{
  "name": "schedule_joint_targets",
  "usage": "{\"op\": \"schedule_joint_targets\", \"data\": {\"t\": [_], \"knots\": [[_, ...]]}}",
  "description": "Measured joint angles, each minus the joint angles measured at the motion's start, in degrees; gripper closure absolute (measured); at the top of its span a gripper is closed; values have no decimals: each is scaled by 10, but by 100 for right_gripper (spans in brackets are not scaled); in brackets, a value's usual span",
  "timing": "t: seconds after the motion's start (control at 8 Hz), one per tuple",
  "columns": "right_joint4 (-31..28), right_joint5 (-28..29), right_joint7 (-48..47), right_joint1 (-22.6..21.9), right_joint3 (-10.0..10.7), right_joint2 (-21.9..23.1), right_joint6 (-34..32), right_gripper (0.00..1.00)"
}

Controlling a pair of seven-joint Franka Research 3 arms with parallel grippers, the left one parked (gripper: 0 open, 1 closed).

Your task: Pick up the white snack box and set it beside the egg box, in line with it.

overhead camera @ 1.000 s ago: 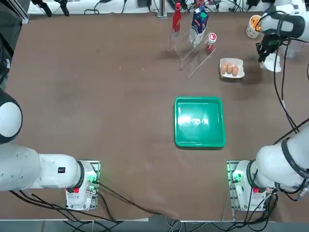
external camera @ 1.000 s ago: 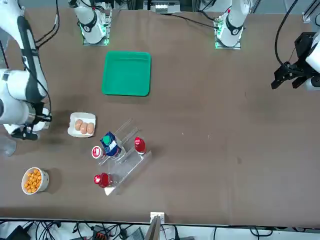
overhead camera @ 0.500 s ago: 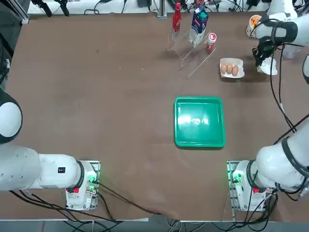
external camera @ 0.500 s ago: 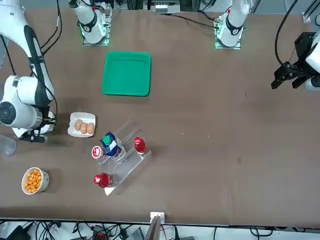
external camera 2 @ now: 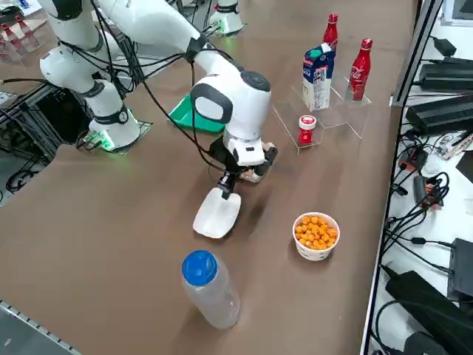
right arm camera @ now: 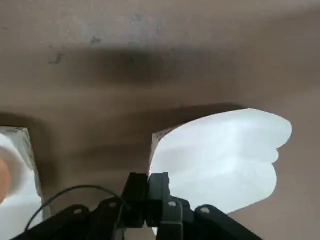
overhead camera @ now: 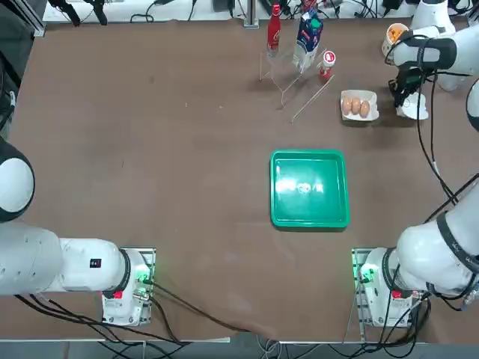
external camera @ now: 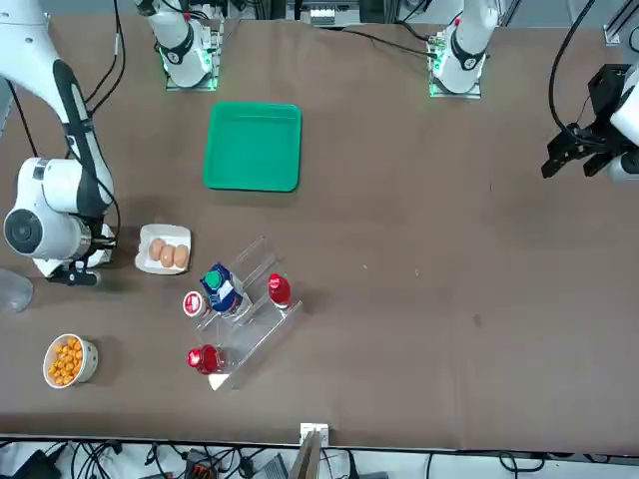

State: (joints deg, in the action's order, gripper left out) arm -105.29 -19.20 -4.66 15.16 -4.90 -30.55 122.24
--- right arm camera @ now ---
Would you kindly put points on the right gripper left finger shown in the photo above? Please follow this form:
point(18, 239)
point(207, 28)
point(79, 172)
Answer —
point(75, 222)

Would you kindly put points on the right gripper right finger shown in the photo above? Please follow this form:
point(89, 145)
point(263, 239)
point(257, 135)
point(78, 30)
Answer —
point(212, 225)

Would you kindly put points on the white egg box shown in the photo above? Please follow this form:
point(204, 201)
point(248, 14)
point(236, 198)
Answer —
point(20, 180)

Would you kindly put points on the brown egg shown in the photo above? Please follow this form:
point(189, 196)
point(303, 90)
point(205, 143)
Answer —
point(3, 180)

